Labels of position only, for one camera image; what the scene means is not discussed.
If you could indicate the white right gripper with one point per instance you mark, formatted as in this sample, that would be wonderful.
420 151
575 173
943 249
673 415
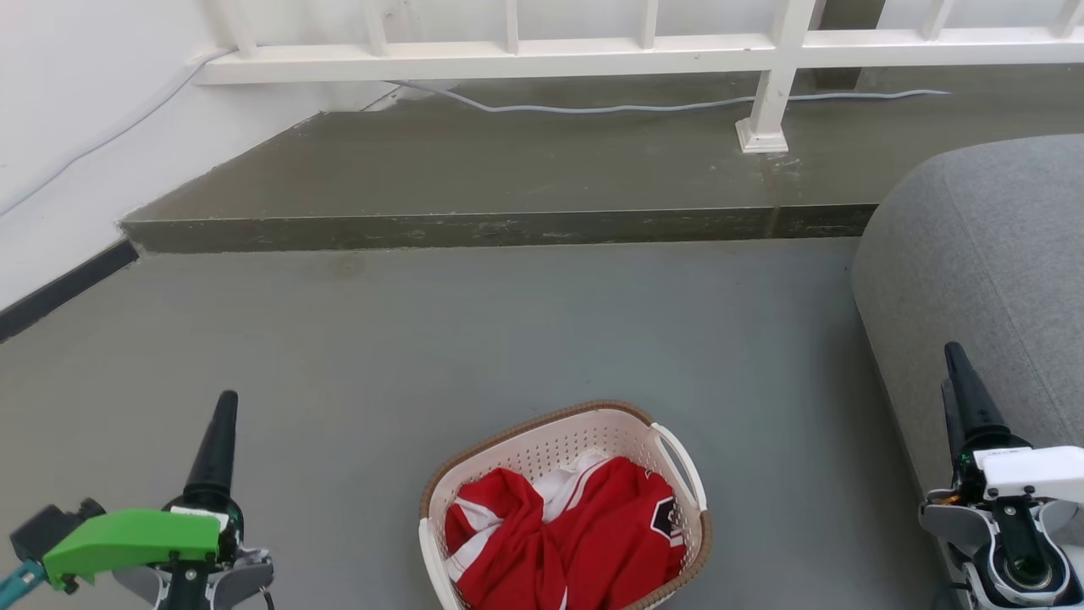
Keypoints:
1033 473

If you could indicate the white metal railing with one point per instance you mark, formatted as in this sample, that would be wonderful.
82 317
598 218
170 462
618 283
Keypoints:
542 58

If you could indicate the red jersey garment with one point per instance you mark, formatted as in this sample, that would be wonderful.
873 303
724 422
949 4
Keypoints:
601 542

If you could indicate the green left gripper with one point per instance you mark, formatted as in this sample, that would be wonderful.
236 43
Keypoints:
135 538

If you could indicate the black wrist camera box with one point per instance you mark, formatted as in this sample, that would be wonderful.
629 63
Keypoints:
42 527

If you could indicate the white laundry basket brown rim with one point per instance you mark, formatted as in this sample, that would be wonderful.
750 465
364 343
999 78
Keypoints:
542 445

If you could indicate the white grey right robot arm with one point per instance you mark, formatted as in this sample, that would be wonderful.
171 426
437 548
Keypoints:
1016 559

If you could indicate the black baseboard strip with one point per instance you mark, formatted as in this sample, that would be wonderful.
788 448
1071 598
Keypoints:
59 292

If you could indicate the grey concrete raised step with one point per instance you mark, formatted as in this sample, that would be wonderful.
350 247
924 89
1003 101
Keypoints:
508 169

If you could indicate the grey fabric sofa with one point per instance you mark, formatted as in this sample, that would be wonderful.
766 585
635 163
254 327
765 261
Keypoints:
999 254

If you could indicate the white garment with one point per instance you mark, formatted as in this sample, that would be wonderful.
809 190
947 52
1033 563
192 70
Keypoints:
569 483

